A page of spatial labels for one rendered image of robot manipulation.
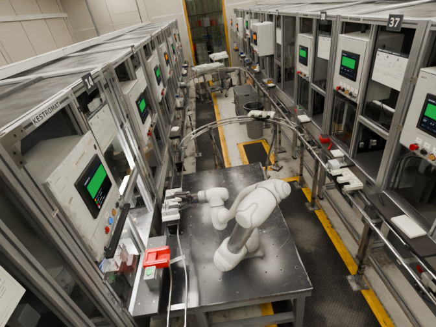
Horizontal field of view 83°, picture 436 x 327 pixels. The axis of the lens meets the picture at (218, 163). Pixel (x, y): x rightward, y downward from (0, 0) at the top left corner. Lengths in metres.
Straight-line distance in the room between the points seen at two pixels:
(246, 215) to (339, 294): 1.64
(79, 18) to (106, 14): 0.88
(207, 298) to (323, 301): 1.14
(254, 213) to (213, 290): 0.82
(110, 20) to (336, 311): 9.63
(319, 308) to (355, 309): 0.28
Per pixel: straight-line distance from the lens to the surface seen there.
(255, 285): 1.82
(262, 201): 1.18
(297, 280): 1.85
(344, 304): 2.60
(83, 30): 10.35
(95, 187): 1.24
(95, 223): 1.27
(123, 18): 9.91
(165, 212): 2.05
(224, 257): 1.67
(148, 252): 1.77
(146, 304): 1.64
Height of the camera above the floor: 2.26
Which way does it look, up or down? 33 degrees down
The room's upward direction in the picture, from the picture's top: 10 degrees counter-clockwise
